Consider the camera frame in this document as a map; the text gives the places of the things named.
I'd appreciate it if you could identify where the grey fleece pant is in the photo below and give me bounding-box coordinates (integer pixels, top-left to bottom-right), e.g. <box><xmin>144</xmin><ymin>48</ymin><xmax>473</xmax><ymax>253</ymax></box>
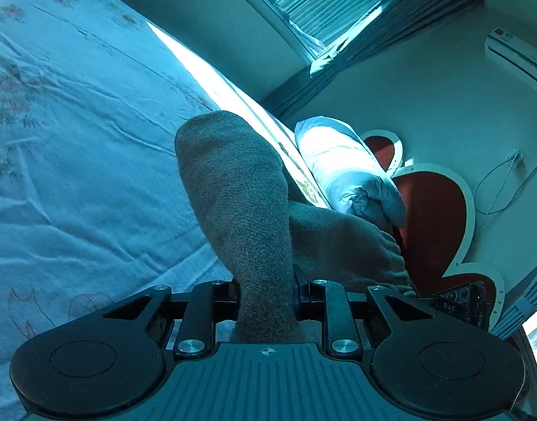
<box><xmin>175</xmin><ymin>111</ymin><xmax>415</xmax><ymax>343</ymax></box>

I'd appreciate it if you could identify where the red heart-shaped headboard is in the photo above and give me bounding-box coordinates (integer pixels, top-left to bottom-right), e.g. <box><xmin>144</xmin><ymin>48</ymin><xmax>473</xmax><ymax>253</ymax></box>
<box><xmin>361</xmin><ymin>129</ymin><xmax>505</xmax><ymax>331</ymax></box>

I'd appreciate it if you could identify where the light blue embroidered bed sheet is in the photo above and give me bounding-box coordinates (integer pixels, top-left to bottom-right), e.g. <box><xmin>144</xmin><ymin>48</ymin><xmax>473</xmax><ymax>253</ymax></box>
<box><xmin>0</xmin><ymin>0</ymin><xmax>326</xmax><ymax>420</ymax></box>

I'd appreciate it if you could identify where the folded light blue duvet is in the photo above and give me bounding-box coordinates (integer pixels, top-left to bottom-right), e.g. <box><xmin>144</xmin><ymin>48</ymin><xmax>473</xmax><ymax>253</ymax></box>
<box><xmin>294</xmin><ymin>116</ymin><xmax>406</xmax><ymax>231</ymax></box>

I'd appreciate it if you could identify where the dark blue curtain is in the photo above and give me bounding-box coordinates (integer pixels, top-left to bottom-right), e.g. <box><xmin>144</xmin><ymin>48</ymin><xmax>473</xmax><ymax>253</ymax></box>
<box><xmin>262</xmin><ymin>0</ymin><xmax>483</xmax><ymax>120</ymax></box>

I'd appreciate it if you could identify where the white wall cable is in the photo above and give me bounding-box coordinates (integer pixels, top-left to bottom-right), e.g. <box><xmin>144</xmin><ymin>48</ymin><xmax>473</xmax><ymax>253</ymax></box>
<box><xmin>473</xmin><ymin>148</ymin><xmax>537</xmax><ymax>218</ymax></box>

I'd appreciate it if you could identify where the white wall air conditioner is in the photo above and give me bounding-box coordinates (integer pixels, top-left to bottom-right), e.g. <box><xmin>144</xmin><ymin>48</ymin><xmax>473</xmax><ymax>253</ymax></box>
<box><xmin>484</xmin><ymin>28</ymin><xmax>537</xmax><ymax>93</ymax></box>

